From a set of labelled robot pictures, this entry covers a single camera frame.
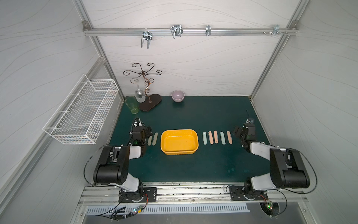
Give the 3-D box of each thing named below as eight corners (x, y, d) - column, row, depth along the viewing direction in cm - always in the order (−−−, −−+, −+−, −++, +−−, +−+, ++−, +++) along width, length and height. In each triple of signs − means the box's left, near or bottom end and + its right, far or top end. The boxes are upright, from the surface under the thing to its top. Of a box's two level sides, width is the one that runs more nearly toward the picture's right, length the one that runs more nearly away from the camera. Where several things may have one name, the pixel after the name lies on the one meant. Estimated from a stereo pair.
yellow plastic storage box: (160, 155, 89) (158, 151, 84) (162, 133, 100) (161, 128, 95) (198, 155, 89) (199, 151, 84) (196, 133, 100) (197, 129, 95)
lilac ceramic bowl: (171, 105, 121) (171, 97, 113) (172, 99, 127) (171, 90, 118) (184, 105, 121) (184, 97, 113) (184, 99, 127) (184, 90, 118)
